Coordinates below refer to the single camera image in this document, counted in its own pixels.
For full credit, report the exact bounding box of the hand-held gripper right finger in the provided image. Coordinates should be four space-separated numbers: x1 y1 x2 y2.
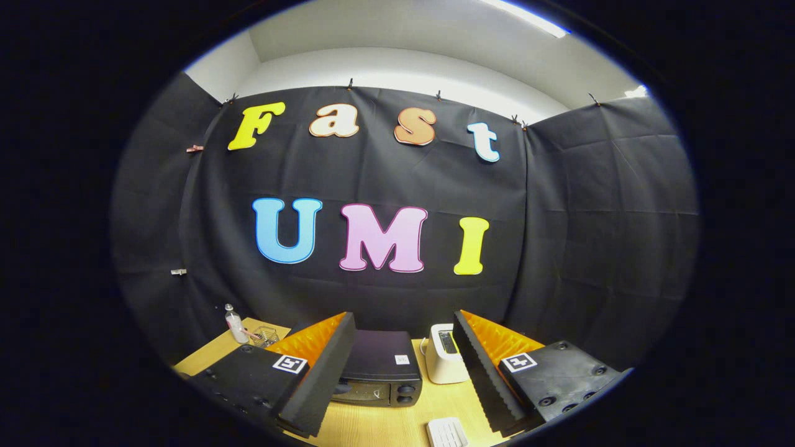
452 310 625 438

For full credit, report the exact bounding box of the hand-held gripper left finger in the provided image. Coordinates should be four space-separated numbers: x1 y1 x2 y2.
188 312 357 438

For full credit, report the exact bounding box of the black toaster oven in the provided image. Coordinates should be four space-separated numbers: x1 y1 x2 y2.
292 320 424 408

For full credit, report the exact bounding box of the white slot toaster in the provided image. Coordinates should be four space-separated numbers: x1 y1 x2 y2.
425 323 471 384

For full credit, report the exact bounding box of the white ribbed rectangular plate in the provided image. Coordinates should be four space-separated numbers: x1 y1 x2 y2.
426 417 470 447

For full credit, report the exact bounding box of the clear plastic bottle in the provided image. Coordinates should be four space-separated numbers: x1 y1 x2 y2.
224 304 249 344

